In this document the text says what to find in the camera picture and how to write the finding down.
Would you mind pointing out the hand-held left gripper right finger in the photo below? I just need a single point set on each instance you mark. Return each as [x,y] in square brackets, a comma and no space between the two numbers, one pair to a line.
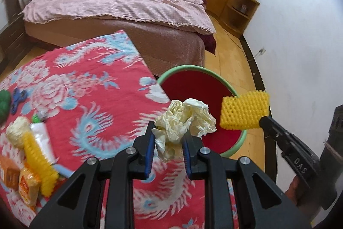
[187,156]

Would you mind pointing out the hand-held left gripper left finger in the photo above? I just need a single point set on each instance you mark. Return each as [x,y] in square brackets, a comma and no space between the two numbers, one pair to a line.
[148,155]

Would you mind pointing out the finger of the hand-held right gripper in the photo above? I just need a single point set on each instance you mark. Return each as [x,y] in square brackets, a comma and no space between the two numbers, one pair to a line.
[273,129]

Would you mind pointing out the yellow foam fruit net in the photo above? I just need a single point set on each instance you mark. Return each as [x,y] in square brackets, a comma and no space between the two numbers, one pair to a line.
[40,164]
[241,111]

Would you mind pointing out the cream paper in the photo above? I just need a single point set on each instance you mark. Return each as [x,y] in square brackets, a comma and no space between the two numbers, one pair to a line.
[182,119]

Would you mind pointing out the red bin with green rim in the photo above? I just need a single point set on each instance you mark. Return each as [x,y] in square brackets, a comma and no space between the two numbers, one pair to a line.
[195,84]

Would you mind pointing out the white tube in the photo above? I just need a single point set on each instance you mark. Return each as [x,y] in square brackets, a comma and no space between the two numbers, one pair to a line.
[41,137]

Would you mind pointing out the orange box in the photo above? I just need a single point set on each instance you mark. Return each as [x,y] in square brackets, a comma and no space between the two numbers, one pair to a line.
[9,171]

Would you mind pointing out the person's right hand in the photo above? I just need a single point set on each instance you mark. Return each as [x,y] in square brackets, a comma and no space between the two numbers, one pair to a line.
[292,188]

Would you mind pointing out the red floral tablecloth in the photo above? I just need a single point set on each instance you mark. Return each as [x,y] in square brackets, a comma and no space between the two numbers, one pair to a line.
[93,100]

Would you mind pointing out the maroon cloth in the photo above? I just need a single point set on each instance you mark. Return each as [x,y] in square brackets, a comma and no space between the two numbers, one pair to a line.
[209,42]

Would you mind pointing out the brown bed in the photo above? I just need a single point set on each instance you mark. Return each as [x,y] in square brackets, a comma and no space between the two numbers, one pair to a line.
[166,44]

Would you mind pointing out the orange snack packet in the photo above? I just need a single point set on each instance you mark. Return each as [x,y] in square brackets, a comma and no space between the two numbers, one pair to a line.
[29,186]

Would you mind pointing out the glass jar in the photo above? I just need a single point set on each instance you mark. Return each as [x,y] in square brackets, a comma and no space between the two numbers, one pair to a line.
[243,7]

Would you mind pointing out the cream foam fruit net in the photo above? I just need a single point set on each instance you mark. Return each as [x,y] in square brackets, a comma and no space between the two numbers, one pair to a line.
[17,129]

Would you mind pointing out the blue fidget spinner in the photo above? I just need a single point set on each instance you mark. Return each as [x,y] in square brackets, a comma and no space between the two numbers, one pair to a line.
[18,99]

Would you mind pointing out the green toy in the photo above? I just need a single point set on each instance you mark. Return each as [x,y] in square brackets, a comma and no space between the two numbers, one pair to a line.
[4,105]

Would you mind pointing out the bed with pink blanket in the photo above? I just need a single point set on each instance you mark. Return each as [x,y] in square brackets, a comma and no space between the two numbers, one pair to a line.
[120,1]

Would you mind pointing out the dark wooden nightstand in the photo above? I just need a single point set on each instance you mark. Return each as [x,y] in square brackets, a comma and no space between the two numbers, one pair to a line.
[13,41]

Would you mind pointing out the white wall socket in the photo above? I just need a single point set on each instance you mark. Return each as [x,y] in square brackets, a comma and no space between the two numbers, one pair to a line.
[261,51]

